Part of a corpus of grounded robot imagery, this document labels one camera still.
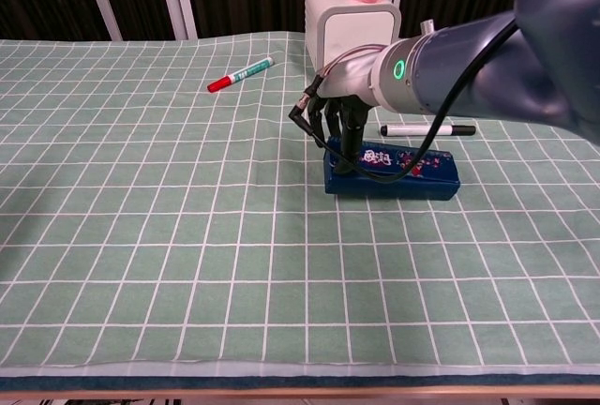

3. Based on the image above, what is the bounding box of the black capped white marker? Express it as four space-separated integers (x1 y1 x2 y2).
380 124 477 138

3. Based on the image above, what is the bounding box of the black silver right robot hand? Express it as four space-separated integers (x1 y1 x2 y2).
307 43 393 176

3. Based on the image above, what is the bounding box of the dark blue felt underlay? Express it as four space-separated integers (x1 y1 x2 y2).
0 374 600 391

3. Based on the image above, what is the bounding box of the red capped green marker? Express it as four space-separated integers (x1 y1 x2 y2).
206 56 275 94

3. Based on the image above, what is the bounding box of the green checked tablecloth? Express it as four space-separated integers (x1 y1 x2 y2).
0 32 600 378

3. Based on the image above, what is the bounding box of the white cube box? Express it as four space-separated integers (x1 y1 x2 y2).
304 0 403 90

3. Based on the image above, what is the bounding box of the blue glasses case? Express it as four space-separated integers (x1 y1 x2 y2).
322 136 461 203

